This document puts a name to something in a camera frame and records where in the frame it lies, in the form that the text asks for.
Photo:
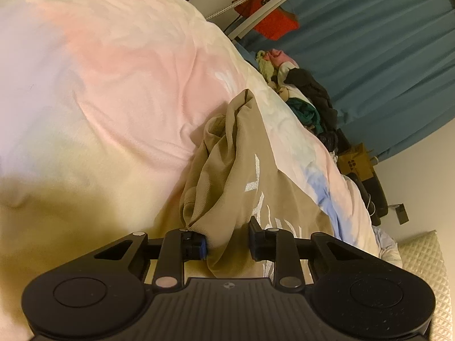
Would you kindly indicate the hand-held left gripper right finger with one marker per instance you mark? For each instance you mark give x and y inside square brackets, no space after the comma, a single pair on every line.
[256,241]

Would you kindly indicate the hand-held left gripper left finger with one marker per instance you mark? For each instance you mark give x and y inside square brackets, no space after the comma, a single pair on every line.
[201,247]

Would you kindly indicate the tan hoodie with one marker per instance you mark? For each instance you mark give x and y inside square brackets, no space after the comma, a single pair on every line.
[241,170]

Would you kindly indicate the pile of clothes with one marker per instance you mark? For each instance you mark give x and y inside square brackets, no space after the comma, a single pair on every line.
[312,103]

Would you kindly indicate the yellow paper bag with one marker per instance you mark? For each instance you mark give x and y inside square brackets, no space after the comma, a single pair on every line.
[355,163]

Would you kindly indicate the black leather armchair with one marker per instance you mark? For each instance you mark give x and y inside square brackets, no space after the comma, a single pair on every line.
[376,191]

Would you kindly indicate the pastel duvet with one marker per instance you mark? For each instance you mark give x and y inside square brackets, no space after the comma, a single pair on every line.
[106,96]

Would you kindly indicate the quilted cream headboard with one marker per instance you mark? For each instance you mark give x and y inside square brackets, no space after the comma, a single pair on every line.
[433,284]

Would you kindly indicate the wide blue curtain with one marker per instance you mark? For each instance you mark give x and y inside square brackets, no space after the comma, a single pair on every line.
[373,60]

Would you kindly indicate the red cloth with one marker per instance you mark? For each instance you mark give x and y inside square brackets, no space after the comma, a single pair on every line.
[277,21]

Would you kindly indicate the garment steamer stand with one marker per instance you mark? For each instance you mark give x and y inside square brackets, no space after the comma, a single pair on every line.
[263,3]

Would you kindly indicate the black wall socket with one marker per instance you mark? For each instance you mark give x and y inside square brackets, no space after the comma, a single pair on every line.
[402,214]

